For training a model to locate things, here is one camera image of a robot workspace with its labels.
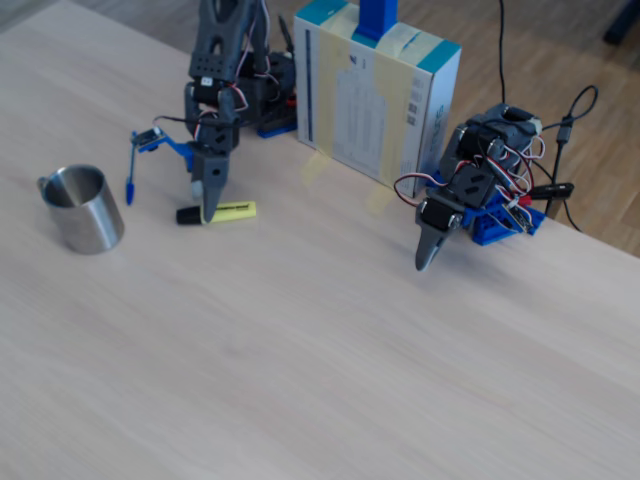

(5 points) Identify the grey gripper without camera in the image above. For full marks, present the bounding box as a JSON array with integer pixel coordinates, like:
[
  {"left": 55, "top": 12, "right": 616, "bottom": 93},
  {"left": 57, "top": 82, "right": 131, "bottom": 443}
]
[{"left": 415, "top": 162, "right": 496, "bottom": 273}]

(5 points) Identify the grey gripper with camera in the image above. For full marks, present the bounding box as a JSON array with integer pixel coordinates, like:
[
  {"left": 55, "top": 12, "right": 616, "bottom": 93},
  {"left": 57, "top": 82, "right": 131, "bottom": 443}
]
[{"left": 188, "top": 119, "right": 240, "bottom": 225}]

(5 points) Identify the yellow highlighter with black cap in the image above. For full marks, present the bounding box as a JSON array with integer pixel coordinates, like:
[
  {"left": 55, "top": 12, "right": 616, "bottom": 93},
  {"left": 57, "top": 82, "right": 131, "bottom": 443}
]
[{"left": 175, "top": 200, "right": 258, "bottom": 226}]

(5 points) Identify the blue ballpoint pen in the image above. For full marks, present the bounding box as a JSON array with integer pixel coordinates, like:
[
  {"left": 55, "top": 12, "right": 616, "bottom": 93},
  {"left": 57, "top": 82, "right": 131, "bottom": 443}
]
[{"left": 124, "top": 132, "right": 140, "bottom": 206}]

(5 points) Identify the beige masking tape strip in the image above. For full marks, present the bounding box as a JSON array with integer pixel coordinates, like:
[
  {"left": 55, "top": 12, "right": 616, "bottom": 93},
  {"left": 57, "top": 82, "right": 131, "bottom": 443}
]
[
  {"left": 364, "top": 22, "right": 434, "bottom": 217},
  {"left": 299, "top": 3, "right": 364, "bottom": 190}
]

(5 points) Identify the small motor controller board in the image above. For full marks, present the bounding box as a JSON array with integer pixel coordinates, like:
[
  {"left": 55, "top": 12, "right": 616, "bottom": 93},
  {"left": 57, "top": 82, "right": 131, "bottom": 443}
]
[{"left": 502, "top": 197, "right": 537, "bottom": 234}]

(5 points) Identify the black plug connector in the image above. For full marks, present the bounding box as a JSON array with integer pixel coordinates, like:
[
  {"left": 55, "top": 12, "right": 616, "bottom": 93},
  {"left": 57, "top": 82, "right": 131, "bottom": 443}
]
[{"left": 527, "top": 182, "right": 576, "bottom": 201}]

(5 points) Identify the white and teal cardboard box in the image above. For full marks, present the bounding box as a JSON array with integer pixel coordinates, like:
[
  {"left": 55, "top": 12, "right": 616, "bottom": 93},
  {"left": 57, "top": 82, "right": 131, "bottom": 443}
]
[{"left": 293, "top": 0, "right": 462, "bottom": 199}]

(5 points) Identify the dark furniture foot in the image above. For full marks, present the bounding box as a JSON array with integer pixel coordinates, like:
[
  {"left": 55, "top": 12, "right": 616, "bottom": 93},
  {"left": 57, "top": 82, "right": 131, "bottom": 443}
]
[{"left": 602, "top": 0, "right": 640, "bottom": 47}]

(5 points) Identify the blue camera mount bracket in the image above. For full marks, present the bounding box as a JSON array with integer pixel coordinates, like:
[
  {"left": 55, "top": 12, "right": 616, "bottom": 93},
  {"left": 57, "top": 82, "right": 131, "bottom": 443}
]
[{"left": 130, "top": 130, "right": 196, "bottom": 174}]

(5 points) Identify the black camera circuit board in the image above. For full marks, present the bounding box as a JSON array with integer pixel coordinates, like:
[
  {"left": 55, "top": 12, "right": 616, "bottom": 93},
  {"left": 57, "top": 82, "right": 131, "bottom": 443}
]
[{"left": 130, "top": 127, "right": 166, "bottom": 154}]

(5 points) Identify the black camera cable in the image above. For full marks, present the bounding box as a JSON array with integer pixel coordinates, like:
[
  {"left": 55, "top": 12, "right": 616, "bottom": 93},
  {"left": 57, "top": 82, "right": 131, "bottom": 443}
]
[{"left": 151, "top": 113, "right": 221, "bottom": 134}]

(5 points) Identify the silver metal cup with handle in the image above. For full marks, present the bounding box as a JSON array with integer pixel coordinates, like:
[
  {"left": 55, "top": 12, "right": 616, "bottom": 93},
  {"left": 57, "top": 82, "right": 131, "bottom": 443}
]
[{"left": 35, "top": 163, "right": 126, "bottom": 256}]

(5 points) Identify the black looped USB cable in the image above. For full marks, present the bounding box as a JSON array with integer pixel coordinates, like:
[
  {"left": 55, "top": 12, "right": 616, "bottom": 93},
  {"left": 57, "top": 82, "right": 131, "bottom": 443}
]
[{"left": 537, "top": 84, "right": 601, "bottom": 234}]

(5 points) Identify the black power cable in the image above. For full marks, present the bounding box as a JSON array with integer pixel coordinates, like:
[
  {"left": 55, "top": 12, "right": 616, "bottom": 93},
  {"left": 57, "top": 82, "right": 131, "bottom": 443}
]
[{"left": 497, "top": 0, "right": 509, "bottom": 109}]

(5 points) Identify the blue camera stand post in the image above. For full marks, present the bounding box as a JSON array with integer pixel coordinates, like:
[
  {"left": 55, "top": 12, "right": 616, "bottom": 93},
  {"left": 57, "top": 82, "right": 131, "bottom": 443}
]
[{"left": 352, "top": 0, "right": 399, "bottom": 49}]

